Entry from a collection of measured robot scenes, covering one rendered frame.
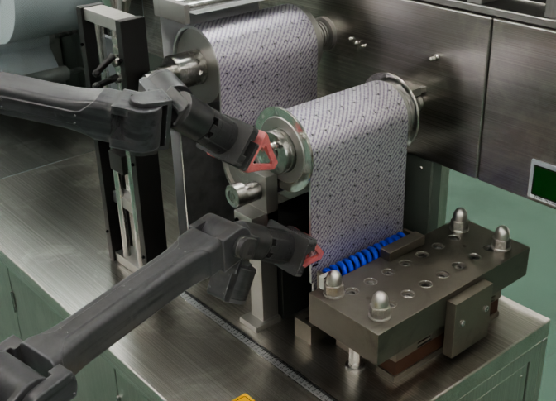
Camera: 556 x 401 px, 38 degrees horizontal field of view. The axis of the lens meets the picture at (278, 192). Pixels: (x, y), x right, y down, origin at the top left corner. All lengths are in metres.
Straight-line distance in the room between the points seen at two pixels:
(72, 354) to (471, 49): 0.84
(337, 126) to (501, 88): 0.29
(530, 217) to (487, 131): 2.44
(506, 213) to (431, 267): 2.47
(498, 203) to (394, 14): 2.52
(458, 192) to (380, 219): 2.59
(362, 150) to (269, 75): 0.25
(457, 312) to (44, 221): 1.01
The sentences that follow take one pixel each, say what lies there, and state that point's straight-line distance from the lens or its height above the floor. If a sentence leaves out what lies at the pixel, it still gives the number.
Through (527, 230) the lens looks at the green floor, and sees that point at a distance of 3.79.
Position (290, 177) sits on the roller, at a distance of 1.34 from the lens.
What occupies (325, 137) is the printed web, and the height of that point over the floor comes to 1.28.
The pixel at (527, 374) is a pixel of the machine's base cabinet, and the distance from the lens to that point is 1.62.
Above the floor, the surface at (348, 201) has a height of 1.14.
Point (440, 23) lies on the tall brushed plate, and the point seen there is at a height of 1.41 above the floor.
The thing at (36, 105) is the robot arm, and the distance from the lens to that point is 1.18.
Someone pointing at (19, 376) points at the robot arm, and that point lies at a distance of 0.99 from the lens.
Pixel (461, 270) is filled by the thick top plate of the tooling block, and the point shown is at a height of 1.03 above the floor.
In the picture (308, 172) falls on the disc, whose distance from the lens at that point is 1.31.
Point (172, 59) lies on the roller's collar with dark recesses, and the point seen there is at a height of 1.36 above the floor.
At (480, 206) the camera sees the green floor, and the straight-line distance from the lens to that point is 3.95.
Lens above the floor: 1.78
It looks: 26 degrees down
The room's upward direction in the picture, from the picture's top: 1 degrees counter-clockwise
